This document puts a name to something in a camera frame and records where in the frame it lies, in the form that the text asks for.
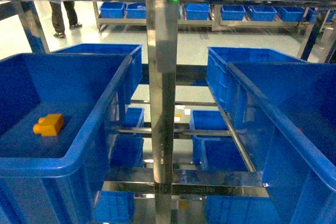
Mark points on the large blue bin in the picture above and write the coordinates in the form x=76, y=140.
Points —
x=284, y=115
x=56, y=179

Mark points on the large blue bin right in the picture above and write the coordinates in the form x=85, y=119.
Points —
x=284, y=115

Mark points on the stainless steel rack post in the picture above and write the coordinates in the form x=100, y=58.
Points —
x=161, y=25

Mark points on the lower blue bin right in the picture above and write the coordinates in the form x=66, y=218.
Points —
x=221, y=154

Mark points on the large blue bin left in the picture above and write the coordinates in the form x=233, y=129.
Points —
x=56, y=179

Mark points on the yellow two-stud toy block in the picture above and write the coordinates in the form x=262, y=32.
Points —
x=49, y=125

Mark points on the blue bin rear right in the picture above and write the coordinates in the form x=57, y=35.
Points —
x=217, y=73

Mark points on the lower blue bin left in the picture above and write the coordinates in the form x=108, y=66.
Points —
x=118, y=207

